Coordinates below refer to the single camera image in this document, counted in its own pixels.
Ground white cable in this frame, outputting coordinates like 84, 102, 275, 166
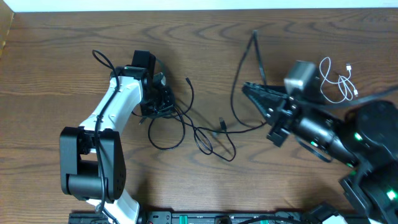
318, 56, 359, 105

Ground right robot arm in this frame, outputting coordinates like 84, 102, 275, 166
242, 82, 397, 223

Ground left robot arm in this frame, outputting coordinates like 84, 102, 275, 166
59, 50, 175, 223

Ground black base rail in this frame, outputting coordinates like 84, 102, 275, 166
67, 212, 372, 224

